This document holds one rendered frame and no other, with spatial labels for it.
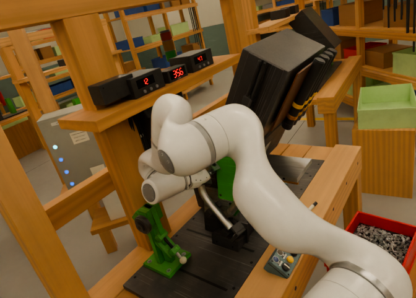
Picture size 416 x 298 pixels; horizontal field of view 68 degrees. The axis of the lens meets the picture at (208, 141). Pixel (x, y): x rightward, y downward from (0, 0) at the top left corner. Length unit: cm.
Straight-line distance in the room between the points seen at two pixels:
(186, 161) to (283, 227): 21
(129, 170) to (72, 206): 24
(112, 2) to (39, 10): 27
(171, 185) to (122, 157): 29
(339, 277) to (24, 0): 105
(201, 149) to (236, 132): 8
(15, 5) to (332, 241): 100
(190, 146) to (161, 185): 45
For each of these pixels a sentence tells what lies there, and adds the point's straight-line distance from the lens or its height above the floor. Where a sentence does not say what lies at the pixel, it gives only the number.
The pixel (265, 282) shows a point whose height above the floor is 90.
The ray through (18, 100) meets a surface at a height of 86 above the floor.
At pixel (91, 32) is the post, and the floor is 179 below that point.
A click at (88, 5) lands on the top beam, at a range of 121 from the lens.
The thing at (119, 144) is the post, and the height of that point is 139.
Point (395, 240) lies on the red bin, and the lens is 135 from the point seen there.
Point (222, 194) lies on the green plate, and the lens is 127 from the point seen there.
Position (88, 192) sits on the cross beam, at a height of 124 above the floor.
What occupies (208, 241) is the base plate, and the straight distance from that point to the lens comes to 136.
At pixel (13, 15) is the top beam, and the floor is 188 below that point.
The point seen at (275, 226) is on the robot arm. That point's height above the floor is 142.
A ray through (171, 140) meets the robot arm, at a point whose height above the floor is 157.
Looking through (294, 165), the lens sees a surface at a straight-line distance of 130.
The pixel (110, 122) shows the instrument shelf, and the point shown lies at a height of 151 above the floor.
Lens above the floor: 177
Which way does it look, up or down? 23 degrees down
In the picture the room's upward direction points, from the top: 14 degrees counter-clockwise
